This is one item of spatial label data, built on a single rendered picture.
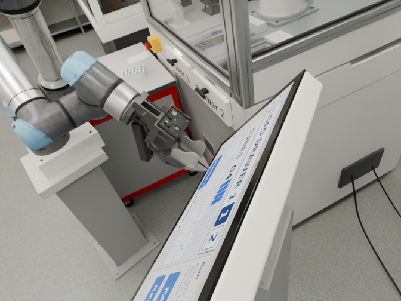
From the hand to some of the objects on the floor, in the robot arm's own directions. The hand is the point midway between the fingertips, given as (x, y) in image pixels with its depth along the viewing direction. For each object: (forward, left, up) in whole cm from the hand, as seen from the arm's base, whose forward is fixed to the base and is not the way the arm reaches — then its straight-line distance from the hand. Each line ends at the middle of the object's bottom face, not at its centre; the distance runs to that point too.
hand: (201, 167), depth 66 cm
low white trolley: (+34, +109, -104) cm, 154 cm away
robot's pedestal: (-15, +71, -103) cm, 126 cm away
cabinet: (+91, +39, -102) cm, 142 cm away
